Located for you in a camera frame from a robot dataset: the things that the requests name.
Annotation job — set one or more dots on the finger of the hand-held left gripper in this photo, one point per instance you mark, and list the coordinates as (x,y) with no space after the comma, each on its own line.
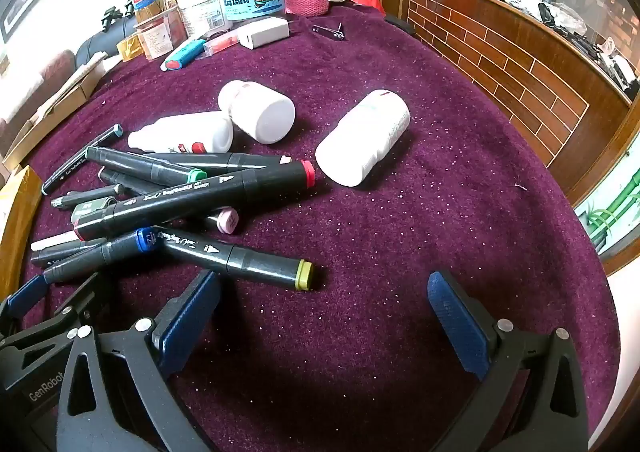
(95,297)
(27,293)

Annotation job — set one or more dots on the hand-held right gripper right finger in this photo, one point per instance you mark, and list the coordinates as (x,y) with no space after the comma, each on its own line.
(457,327)

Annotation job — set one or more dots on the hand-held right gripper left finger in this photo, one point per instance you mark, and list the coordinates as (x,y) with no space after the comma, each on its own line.
(187,317)

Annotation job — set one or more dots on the yellow cardboard box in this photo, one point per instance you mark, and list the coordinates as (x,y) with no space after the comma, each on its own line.
(20,212)

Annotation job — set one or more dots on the yellow-capped black marker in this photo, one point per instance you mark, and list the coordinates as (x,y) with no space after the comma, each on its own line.
(250,262)

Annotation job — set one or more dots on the pink-capped black marker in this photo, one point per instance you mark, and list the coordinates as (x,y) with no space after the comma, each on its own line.
(227,221)

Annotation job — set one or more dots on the pile of markers and pens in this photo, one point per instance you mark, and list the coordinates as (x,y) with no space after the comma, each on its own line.
(200,197)

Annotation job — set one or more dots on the green-capped black marker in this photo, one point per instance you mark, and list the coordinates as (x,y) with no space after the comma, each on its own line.
(140,165)

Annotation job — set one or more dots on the long white squeeze bottle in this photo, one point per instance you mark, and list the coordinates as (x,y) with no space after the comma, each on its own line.
(185,130)

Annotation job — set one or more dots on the large white pill bottle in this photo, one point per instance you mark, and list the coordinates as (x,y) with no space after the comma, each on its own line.
(360,142)

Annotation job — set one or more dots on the round white plastic bottle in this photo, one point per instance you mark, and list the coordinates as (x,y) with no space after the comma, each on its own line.
(260,112)

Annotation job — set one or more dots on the purple velvet tablecloth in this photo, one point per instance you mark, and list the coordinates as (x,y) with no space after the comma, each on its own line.
(400,232)

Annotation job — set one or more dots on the brown cardboard box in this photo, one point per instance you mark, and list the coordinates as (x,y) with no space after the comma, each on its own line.
(60,102)

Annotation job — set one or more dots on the green bamboo picture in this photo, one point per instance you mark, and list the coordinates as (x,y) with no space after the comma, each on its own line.
(615,212)

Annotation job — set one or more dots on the brown armchair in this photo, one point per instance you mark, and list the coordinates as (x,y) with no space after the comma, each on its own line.
(45,72)

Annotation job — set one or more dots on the gold tape roll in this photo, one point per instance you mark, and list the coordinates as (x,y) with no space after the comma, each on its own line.
(129,48)

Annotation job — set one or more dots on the black leather sofa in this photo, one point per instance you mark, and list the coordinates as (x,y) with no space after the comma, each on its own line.
(100,45)

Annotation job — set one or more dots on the blue and white tube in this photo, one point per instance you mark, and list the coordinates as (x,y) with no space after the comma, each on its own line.
(182,55)

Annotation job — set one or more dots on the wooden brick-pattern counter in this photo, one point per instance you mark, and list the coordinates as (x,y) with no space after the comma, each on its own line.
(500,62)

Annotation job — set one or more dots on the black device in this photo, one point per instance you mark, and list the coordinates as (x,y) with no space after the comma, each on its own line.
(112,16)
(129,6)

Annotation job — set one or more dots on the white charger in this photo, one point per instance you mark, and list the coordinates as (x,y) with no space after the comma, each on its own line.
(262,32)

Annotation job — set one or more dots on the white plastic jar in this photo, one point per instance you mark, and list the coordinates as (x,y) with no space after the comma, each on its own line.
(202,7)

